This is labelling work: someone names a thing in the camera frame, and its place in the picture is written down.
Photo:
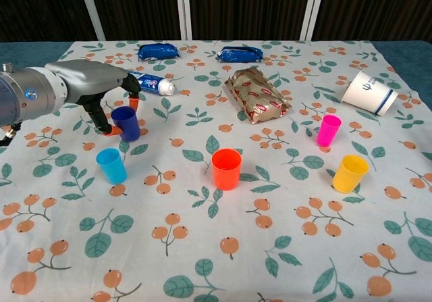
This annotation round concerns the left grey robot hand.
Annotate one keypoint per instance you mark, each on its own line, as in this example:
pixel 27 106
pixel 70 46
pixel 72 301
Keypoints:
pixel 87 79

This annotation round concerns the dark blue plastic cup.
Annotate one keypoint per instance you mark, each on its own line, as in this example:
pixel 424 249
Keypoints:
pixel 127 126

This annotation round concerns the light blue plastic cup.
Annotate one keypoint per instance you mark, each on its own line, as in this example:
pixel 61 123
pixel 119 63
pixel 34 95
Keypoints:
pixel 113 168

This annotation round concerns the pink plastic cup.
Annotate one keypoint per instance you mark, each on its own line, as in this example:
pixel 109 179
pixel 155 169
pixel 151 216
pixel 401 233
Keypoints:
pixel 327 131

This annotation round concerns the yellow plastic cup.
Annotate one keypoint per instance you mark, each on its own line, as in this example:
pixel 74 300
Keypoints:
pixel 349 177

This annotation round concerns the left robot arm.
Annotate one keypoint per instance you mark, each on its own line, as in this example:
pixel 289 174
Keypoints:
pixel 27 94

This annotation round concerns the white blue toothpaste tube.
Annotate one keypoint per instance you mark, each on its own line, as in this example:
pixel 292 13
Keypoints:
pixel 155 84

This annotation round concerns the plump blue snack packet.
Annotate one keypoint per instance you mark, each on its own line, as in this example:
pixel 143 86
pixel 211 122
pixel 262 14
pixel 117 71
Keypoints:
pixel 158 52

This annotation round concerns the flat blue snack packet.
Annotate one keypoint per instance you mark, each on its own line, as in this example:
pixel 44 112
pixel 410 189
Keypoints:
pixel 239 54

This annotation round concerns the orange plastic cup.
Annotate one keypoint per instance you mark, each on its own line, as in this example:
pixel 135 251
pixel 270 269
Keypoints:
pixel 227 177

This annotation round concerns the gold foil snack packet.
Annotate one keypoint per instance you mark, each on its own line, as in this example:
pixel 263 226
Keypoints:
pixel 258 96

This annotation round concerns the floral tablecloth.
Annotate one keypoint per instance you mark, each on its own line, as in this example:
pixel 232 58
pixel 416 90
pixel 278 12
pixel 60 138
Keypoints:
pixel 202 221

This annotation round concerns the white paper cup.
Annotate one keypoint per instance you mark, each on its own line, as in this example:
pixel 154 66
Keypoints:
pixel 368 92

